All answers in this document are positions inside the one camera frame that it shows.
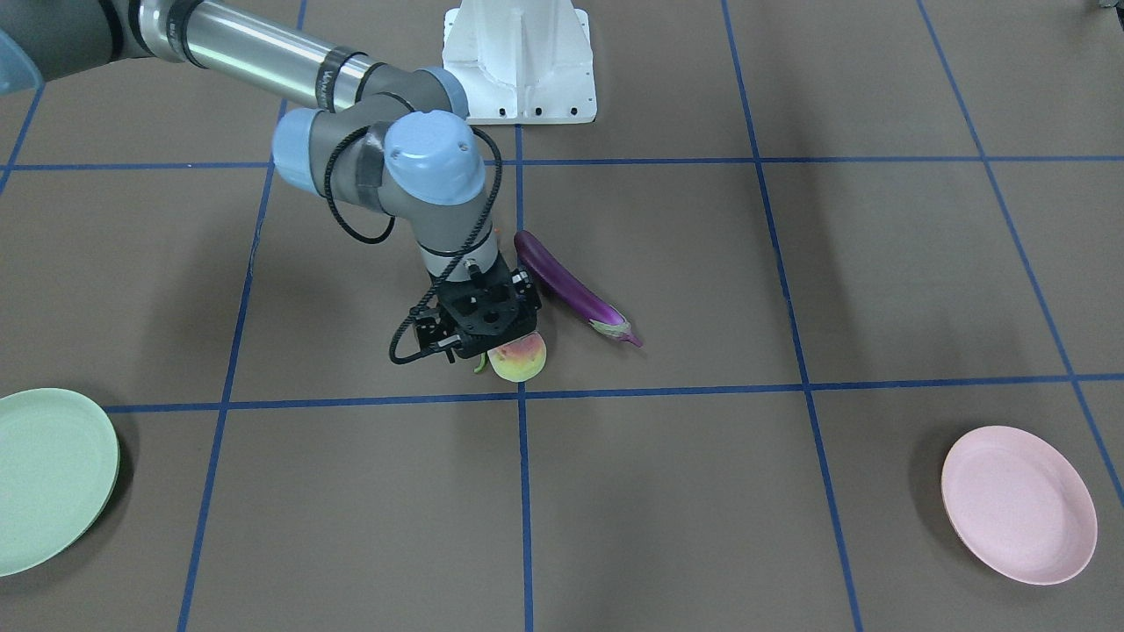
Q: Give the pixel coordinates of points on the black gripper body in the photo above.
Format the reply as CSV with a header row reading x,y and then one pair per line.
x,y
429,332

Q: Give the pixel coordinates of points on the pink yellow peach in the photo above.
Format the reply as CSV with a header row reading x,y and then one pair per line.
x,y
520,360

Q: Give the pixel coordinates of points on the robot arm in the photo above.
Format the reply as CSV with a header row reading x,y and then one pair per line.
x,y
360,132

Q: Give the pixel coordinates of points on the purple eggplant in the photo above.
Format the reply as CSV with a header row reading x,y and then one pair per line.
x,y
603,317

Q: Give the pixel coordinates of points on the green plate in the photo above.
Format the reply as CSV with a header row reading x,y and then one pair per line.
x,y
60,460

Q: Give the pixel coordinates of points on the pink plate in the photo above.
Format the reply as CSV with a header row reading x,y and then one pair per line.
x,y
1019,506

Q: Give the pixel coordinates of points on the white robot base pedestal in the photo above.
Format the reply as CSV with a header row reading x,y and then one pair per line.
x,y
522,62

